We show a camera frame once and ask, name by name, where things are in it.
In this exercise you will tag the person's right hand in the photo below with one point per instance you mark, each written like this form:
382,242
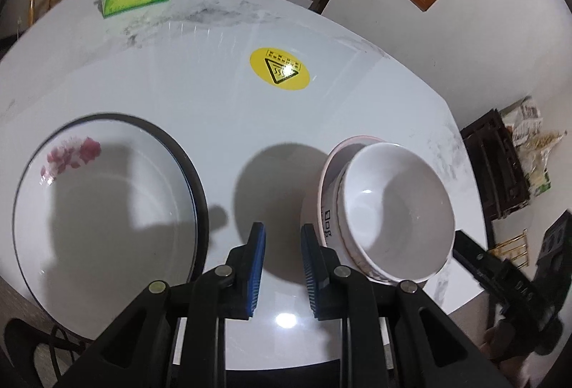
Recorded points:
500,341

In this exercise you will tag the white plate with pink flowers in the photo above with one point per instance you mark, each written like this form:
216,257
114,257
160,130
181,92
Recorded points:
111,200

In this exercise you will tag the small bowl with blue print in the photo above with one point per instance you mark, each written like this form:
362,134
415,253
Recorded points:
393,209

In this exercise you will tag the pile of printed bags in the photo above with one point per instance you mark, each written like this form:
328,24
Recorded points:
531,138

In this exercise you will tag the large pink bowl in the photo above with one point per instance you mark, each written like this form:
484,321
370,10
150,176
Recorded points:
333,167

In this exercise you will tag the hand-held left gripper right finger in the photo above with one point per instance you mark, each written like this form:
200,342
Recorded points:
310,272

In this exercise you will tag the yellow round warning sticker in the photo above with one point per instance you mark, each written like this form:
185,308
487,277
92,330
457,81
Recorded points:
279,68

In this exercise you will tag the dark wooden furniture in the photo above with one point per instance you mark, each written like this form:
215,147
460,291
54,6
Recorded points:
496,164

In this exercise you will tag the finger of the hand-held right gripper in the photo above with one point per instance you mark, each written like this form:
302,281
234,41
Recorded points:
473,256

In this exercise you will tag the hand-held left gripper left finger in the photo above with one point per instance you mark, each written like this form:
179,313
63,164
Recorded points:
254,272

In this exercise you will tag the dark stool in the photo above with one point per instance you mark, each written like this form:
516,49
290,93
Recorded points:
27,343

